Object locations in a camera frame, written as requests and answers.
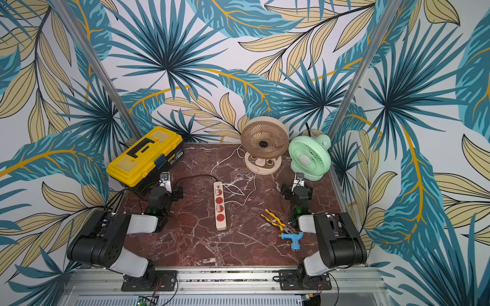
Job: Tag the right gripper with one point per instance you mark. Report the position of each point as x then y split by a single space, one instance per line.
298 189

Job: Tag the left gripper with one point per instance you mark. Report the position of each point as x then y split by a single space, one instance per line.
175 195

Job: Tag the beige red power strip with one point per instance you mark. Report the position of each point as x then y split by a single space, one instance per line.
219 207

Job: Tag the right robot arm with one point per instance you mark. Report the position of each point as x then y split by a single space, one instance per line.
339 243

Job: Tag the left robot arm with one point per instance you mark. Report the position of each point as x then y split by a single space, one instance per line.
101 241

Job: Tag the green desk fan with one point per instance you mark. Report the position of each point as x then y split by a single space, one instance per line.
310 156

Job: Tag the beige desk fan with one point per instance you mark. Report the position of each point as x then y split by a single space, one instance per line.
265 140

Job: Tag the yellow black toolbox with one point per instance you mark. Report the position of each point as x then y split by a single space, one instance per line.
142 163

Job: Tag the blue plastic pipe fitting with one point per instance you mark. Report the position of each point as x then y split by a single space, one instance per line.
295 239

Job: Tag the yellow handled pliers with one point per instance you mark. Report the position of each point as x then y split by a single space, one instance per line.
275 221

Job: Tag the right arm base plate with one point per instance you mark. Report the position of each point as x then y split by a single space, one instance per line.
294 280

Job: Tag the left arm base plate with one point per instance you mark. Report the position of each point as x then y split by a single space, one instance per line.
158 280

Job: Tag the aluminium front rail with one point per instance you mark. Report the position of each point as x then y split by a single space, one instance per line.
239 285

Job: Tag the left metal frame post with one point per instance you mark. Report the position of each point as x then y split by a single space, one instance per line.
81 39

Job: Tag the metal frame post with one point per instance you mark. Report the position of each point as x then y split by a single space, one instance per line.
81 39
378 36

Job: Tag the right metal frame post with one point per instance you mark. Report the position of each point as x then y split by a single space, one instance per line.
378 36

